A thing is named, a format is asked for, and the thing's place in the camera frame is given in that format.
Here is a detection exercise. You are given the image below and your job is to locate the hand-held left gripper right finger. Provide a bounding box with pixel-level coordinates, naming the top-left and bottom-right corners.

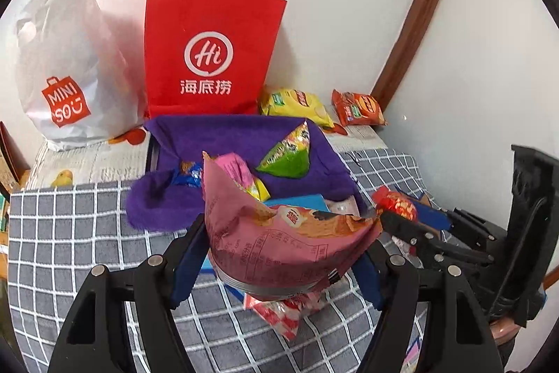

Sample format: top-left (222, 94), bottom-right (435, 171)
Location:
top-left (351, 239), bottom-right (503, 373)

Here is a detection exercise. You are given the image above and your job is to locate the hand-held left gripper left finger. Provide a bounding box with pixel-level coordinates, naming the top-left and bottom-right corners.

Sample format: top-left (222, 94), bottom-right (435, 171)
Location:
top-left (46, 213), bottom-right (208, 373)

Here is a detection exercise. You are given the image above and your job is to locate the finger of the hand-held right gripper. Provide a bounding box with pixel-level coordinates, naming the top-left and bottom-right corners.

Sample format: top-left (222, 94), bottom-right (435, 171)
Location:
top-left (411, 198), bottom-right (499, 248)
top-left (379, 211), bottom-right (491, 270)

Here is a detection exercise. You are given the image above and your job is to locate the red snack packet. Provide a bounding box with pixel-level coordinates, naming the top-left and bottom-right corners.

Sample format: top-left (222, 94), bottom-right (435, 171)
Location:
top-left (371, 186), bottom-right (419, 222)

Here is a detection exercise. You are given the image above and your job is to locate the pale pink peach packet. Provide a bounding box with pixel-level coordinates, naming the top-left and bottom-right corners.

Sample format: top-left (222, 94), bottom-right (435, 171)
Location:
top-left (327, 197), bottom-right (358, 217)

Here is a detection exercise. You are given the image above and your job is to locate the small blue snack packet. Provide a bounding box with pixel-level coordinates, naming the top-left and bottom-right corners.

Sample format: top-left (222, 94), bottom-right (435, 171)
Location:
top-left (171, 161), bottom-right (206, 187)

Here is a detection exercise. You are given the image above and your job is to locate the pink snack bag silver band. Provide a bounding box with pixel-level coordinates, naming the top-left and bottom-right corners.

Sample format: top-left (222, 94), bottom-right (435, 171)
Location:
top-left (202, 152), bottom-right (384, 296)

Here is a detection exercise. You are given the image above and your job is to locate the pink strawberry snack packet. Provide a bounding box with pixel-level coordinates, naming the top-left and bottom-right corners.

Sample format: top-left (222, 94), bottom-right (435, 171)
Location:
top-left (244, 290), bottom-right (328, 341)

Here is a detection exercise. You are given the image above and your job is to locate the small yellow candy packet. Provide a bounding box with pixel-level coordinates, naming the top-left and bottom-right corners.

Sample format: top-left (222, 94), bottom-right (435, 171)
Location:
top-left (247, 176), bottom-right (270, 201)

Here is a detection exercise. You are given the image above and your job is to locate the magenta snack packet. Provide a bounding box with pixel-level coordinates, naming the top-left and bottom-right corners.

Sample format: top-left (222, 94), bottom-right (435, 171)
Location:
top-left (214, 153), bottom-right (258, 190)

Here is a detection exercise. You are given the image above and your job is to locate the purple towel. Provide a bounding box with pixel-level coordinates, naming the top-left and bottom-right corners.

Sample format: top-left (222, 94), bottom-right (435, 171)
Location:
top-left (126, 115), bottom-right (372, 231)

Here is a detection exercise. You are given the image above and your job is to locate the green triangular snack packet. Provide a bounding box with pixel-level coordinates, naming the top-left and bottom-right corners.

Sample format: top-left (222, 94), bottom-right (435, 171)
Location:
top-left (255, 120), bottom-right (312, 178)

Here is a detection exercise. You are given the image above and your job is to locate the person's right hand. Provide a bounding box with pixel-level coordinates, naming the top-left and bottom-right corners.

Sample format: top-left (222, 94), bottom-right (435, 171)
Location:
top-left (488, 318), bottom-right (525, 341)

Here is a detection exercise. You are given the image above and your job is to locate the blue cardboard box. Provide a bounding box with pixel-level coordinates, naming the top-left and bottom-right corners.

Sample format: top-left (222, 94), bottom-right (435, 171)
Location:
top-left (202, 193), bottom-right (333, 300)

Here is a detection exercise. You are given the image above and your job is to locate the grey checked blanket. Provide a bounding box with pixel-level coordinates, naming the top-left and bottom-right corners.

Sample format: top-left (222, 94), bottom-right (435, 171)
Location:
top-left (6, 150), bottom-right (442, 373)

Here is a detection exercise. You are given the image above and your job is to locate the orange chip bag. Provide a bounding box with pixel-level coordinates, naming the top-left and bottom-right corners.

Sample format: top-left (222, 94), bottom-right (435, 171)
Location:
top-left (331, 89), bottom-right (387, 128)

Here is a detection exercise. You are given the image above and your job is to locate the yellow chip bag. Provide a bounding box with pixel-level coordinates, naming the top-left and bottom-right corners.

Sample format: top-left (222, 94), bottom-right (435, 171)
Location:
top-left (261, 88), bottom-right (335, 128)

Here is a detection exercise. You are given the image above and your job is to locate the patterned hardcover book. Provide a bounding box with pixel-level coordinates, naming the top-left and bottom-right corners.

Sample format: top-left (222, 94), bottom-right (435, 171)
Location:
top-left (0, 121), bottom-right (31, 192)

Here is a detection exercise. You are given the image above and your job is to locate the red paper bag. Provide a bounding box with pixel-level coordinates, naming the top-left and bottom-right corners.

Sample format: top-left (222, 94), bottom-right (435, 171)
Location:
top-left (144, 0), bottom-right (288, 120)

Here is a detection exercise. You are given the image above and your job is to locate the white plastic bag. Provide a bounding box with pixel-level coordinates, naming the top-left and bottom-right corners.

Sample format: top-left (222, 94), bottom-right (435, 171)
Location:
top-left (15, 0), bottom-right (149, 153)

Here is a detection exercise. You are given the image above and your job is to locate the brown wooden door frame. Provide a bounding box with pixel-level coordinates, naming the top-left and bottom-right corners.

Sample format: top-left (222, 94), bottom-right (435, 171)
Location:
top-left (371, 0), bottom-right (463, 108)

